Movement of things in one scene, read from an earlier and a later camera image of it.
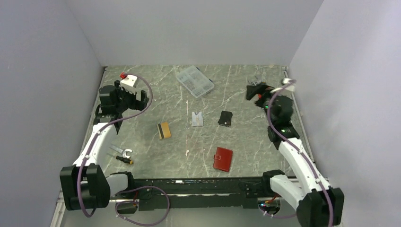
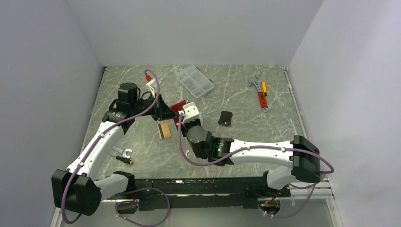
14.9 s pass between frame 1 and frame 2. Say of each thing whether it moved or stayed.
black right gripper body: moved
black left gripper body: moved
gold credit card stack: stayed
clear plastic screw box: stayed
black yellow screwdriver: stayed
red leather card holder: moved
